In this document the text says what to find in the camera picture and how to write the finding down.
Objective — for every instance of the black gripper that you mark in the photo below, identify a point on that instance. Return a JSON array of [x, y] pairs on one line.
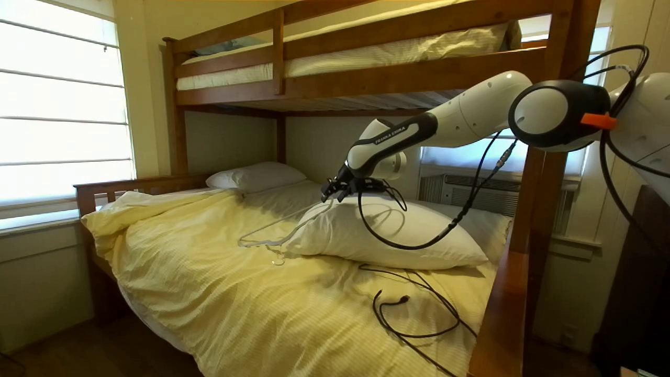
[[358, 186]]

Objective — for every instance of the large white pillow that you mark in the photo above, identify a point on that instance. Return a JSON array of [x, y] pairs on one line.
[[389, 241]]

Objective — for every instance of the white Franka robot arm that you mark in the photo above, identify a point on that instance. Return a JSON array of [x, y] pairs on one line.
[[481, 106]]

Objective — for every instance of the small white pillow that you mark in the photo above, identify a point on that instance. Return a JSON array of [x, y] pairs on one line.
[[254, 177]]

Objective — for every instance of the grey bed sheet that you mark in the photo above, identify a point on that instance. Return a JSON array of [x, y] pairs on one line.
[[279, 195]]

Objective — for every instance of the cream bunk mattress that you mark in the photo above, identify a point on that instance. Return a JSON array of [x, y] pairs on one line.
[[362, 57]]

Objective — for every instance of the yellow duvet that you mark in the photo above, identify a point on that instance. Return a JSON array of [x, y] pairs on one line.
[[231, 295]]

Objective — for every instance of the bright window behind bed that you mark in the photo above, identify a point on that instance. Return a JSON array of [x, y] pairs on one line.
[[488, 158]]

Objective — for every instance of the grey window air conditioner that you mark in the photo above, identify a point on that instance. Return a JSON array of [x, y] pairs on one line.
[[503, 195]]

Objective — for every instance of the white window blinds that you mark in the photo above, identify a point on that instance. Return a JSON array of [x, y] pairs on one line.
[[63, 106]]

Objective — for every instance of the dark wooden cabinet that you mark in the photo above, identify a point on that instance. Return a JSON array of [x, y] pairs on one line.
[[639, 295]]

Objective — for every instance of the wooden bunk bed frame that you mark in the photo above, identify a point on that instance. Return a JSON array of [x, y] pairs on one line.
[[348, 80]]

